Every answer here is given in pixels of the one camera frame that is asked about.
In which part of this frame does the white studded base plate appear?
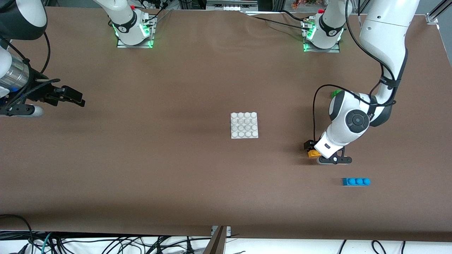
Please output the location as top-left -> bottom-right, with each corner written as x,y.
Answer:
231,112 -> 259,139

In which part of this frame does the black looped floor cable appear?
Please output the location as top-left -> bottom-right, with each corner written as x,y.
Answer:
0,214 -> 34,254

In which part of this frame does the grey background device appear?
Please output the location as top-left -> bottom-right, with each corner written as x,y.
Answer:
206,0 -> 259,12

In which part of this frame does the short black base cable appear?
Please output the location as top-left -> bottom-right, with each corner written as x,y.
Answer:
281,10 -> 306,21

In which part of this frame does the long black base cable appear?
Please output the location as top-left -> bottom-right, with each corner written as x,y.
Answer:
247,14 -> 308,30

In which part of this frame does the white power strip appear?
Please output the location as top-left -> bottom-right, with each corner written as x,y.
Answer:
134,0 -> 168,9

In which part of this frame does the brown table cover sheet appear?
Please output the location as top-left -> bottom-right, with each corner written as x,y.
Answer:
0,6 -> 452,242

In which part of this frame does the teal floor cable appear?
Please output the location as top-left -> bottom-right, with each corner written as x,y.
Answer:
41,232 -> 53,254

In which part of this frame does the aluminium corner profile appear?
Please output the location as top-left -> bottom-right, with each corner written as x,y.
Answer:
426,0 -> 452,24

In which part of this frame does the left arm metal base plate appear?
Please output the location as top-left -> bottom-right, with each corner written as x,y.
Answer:
302,17 -> 341,53

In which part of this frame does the dark metal post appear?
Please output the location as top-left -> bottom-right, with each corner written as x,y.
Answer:
203,226 -> 226,254

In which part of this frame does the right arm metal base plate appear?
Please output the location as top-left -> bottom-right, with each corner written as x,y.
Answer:
117,13 -> 156,49

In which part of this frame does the black cable at power strip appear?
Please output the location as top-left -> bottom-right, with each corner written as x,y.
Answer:
141,0 -> 173,25

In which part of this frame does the blue three-stud block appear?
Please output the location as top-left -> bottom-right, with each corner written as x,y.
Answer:
342,177 -> 371,187

